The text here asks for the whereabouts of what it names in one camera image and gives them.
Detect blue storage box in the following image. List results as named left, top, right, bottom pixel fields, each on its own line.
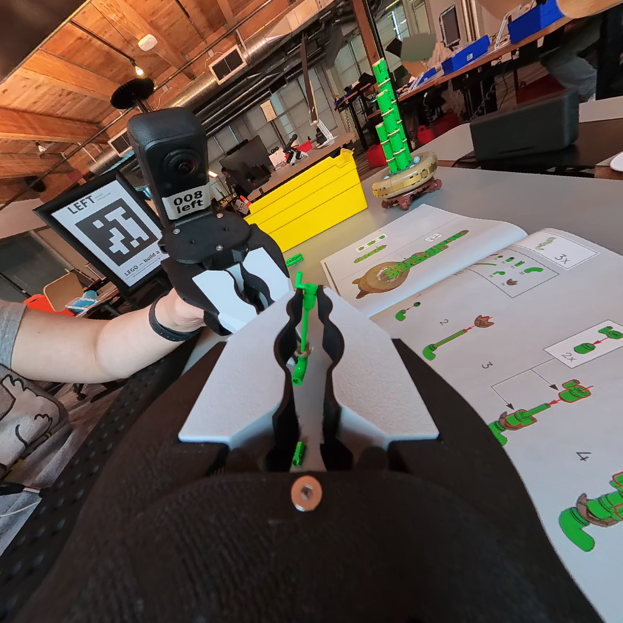
left=507, top=0, right=565, bottom=42
left=440, top=35, right=491, bottom=75

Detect white air vent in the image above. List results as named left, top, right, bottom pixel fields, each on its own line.
left=208, top=45, right=245, bottom=84

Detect lego instruction booklet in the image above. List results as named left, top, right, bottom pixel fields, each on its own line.
left=320, top=204, right=623, bottom=623

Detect grey work table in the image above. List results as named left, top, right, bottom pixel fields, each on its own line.
left=248, top=134, right=356, bottom=195

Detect yellow stacked storage bins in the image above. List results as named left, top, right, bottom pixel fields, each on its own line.
left=243, top=148, right=369, bottom=254

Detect black round ceiling fixture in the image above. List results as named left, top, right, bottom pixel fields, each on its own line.
left=110, top=80, right=154, bottom=110

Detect person's left hand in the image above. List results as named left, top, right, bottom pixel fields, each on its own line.
left=163, top=291, right=207, bottom=333

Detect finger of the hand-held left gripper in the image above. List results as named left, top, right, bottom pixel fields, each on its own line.
left=241, top=246, right=290, bottom=312
left=191, top=267, right=261, bottom=336

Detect small black white robot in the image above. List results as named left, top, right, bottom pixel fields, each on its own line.
left=282, top=134, right=312, bottom=164

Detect large dark screen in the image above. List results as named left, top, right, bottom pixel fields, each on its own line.
left=218, top=135, right=272, bottom=183

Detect grey monitor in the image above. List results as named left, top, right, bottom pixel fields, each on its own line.
left=438, top=5, right=462, bottom=48

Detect plywood chair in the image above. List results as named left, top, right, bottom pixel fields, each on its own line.
left=43, top=272, right=86, bottom=312

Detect black wristband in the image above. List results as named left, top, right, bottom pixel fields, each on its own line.
left=148, top=294, right=200, bottom=342

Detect lego bamboo pot model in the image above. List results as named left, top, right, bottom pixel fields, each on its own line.
left=371, top=57, right=443, bottom=210

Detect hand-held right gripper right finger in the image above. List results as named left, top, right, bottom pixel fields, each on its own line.
left=315, top=286, right=440, bottom=470

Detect thin green lego stem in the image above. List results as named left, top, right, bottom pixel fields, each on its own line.
left=291, top=272, right=319, bottom=386

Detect person's grey printed shirt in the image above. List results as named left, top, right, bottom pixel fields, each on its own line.
left=0, top=301, right=74, bottom=468

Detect person's left forearm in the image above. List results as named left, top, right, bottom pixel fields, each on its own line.
left=12, top=302, right=168, bottom=385

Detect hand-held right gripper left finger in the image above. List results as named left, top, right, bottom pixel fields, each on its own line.
left=178, top=291, right=306, bottom=470

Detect black framed marker sign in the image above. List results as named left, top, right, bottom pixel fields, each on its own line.
left=33, top=170, right=172, bottom=298

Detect black rectangular box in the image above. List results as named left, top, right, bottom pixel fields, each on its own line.
left=470, top=89, right=581, bottom=162

